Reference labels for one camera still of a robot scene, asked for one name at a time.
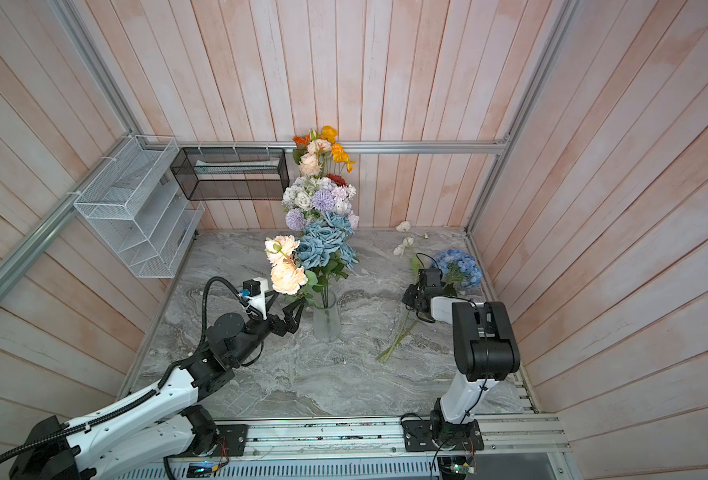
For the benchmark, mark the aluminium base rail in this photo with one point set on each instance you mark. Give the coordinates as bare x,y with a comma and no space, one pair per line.
373,448

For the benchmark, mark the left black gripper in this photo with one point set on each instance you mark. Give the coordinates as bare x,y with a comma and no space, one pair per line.
276,325

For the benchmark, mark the cream rose spray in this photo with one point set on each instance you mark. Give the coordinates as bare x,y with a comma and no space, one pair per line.
288,276

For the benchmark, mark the dusty blue rose bunch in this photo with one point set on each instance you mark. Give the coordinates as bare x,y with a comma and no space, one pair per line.
326,256

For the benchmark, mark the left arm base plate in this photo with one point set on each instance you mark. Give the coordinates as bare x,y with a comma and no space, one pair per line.
220,441

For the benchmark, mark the blue hydrangea stem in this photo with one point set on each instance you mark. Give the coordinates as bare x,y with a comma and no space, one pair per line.
461,273

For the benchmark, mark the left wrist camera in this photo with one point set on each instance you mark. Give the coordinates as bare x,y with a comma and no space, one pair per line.
253,297

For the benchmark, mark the clear glass vase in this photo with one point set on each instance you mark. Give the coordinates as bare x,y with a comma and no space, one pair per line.
326,317

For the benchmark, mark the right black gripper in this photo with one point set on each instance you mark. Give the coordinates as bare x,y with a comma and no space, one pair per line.
417,300

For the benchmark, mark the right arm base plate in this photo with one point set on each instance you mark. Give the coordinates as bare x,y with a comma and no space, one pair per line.
424,435

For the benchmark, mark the lilac pompom flower spray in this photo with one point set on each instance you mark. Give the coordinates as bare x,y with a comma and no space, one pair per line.
308,199

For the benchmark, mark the black mesh wall basket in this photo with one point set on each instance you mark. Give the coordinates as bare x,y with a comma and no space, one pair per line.
231,173

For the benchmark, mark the white wire shelf rack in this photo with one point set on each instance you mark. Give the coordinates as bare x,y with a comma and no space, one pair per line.
139,210

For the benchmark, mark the orange gerbera stem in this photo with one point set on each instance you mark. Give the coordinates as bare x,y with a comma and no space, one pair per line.
302,141

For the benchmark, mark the yellow poppy spray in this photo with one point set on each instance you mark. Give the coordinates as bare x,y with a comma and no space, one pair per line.
336,159

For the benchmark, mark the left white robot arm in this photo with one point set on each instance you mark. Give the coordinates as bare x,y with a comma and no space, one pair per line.
165,419

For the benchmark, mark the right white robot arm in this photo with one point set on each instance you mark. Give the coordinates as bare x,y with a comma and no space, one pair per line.
484,344

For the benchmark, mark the red gerbera stem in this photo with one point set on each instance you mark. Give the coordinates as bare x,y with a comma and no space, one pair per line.
338,180

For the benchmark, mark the peach rose spray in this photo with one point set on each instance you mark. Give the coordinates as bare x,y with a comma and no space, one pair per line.
309,161

